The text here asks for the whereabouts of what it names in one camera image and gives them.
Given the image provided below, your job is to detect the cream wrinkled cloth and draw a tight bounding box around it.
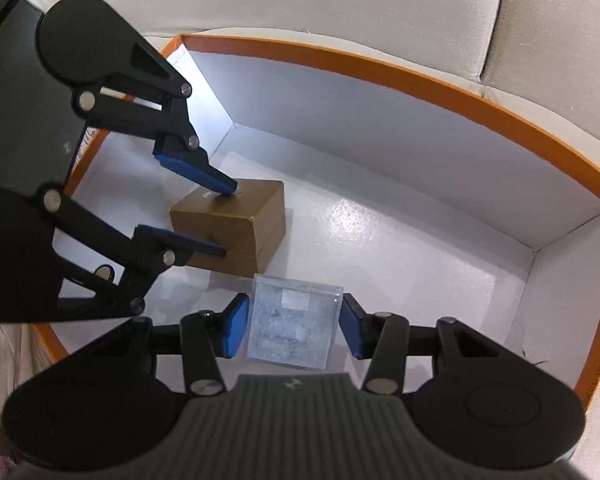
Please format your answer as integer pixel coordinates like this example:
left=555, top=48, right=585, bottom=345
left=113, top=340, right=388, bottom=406
left=0, top=317, right=56, bottom=441

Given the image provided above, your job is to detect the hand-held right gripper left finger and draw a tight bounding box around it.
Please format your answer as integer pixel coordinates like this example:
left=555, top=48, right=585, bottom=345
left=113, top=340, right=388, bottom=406
left=100, top=293, right=251, bottom=397

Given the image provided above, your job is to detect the clear plastic box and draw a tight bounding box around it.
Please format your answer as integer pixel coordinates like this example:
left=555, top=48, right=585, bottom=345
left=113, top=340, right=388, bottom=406
left=245, top=274, right=343, bottom=372

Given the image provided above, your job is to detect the orange cardboard box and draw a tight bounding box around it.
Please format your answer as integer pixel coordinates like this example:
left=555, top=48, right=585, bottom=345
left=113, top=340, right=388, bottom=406
left=27, top=34, right=600, bottom=411

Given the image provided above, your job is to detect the brown cardboard box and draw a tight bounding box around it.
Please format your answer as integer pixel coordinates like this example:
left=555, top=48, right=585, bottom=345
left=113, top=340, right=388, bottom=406
left=169, top=178, right=287, bottom=278

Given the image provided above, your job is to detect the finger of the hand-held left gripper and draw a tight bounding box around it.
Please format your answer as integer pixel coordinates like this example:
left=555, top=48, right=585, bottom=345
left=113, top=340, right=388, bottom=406
left=41, top=186, right=227, bottom=319
left=72, top=39, right=240, bottom=197

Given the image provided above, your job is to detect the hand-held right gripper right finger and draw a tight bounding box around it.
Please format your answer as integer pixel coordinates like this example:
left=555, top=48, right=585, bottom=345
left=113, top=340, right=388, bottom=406
left=339, top=293, right=523, bottom=395

